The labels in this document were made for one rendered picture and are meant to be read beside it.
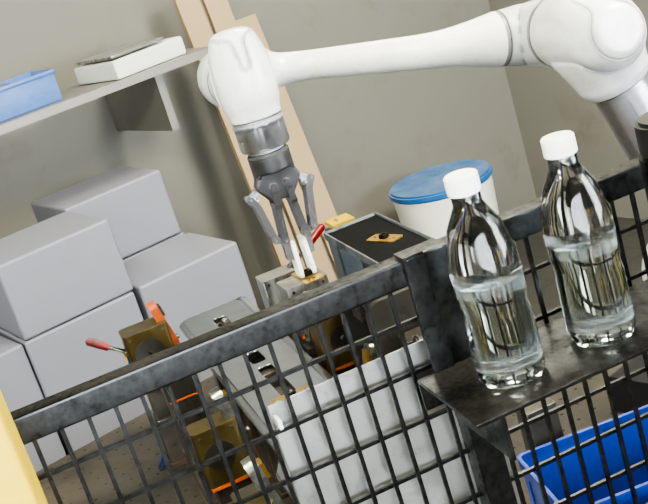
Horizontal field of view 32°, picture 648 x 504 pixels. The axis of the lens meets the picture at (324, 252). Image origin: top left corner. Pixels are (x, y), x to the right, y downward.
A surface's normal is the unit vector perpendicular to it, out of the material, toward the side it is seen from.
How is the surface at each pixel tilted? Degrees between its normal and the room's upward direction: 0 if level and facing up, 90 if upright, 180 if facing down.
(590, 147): 90
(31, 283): 90
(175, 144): 90
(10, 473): 90
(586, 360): 0
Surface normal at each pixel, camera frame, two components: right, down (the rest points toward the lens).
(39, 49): 0.56, 0.09
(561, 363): -0.29, -0.91
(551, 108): -0.78, 0.40
